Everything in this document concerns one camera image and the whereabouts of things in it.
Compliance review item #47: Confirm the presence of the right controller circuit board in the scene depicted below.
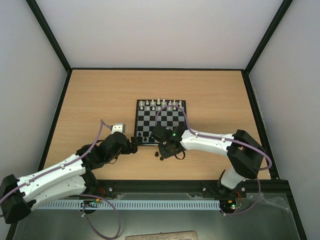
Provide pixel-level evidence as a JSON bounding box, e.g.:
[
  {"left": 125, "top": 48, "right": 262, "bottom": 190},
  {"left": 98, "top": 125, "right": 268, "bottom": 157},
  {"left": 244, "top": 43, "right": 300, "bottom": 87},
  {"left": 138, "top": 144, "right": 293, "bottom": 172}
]
[{"left": 219, "top": 198, "right": 244, "bottom": 210}]

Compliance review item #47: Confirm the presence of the black cage frame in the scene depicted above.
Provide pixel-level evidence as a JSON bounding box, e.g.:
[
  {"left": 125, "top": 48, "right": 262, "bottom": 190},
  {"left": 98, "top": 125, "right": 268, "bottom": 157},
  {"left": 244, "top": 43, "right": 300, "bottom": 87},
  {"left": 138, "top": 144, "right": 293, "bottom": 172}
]
[{"left": 4, "top": 0, "right": 308, "bottom": 240}]

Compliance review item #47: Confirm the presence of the light blue slotted cable duct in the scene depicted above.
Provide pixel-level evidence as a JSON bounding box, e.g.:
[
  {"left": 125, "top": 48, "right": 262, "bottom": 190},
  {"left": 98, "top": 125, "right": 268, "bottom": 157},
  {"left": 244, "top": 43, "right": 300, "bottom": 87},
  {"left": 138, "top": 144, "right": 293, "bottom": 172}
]
[{"left": 39, "top": 199, "right": 221, "bottom": 211}]

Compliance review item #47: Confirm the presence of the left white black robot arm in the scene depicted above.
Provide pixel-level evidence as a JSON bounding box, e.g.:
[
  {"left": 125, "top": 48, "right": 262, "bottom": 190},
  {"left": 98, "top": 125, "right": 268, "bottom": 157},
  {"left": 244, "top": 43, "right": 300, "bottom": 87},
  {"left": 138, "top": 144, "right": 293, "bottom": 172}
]
[{"left": 0, "top": 132, "right": 138, "bottom": 224}]

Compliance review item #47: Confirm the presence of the left controller circuit board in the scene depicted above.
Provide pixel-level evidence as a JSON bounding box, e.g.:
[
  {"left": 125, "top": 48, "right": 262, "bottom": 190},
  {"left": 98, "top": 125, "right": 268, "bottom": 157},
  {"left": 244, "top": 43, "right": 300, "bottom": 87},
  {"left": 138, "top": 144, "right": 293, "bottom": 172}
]
[{"left": 79, "top": 198, "right": 103, "bottom": 208}]

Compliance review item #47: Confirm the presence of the black aluminium mounting rail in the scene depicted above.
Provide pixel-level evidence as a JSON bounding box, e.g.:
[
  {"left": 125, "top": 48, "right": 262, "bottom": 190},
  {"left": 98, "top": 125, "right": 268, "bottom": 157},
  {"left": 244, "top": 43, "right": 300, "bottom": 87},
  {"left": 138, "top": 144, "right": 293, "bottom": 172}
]
[{"left": 98, "top": 179, "right": 293, "bottom": 199}]

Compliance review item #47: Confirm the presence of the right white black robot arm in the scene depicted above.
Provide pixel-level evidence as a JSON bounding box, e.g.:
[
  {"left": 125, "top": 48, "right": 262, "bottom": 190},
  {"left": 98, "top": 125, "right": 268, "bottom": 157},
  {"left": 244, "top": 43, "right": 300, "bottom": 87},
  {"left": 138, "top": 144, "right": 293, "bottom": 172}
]
[{"left": 150, "top": 125, "right": 265, "bottom": 196}]

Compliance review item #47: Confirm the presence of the black white chess board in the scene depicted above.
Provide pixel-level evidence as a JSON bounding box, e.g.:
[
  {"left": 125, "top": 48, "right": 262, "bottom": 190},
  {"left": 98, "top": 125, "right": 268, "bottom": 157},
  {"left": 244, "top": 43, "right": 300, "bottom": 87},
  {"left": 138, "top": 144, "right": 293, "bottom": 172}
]
[{"left": 134, "top": 99, "right": 187, "bottom": 146}]

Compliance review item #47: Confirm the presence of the controller circuit board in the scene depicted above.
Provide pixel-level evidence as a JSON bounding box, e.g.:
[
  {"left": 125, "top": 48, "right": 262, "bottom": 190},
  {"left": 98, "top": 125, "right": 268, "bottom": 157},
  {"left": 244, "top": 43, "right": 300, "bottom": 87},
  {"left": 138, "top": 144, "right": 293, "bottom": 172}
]
[
  {"left": 79, "top": 198, "right": 103, "bottom": 208},
  {"left": 219, "top": 198, "right": 244, "bottom": 210}
]

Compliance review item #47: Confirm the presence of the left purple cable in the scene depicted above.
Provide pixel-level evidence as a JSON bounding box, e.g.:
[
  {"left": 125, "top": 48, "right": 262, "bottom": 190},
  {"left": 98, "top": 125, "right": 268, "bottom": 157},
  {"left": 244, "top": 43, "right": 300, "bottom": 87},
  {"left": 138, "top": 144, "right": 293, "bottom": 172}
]
[{"left": 0, "top": 119, "right": 122, "bottom": 238}]

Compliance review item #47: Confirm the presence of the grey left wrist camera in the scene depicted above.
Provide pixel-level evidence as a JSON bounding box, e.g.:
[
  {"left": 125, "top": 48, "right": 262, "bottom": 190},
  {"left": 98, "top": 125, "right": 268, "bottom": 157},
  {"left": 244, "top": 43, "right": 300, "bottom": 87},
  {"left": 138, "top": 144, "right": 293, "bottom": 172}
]
[{"left": 111, "top": 123, "right": 126, "bottom": 134}]

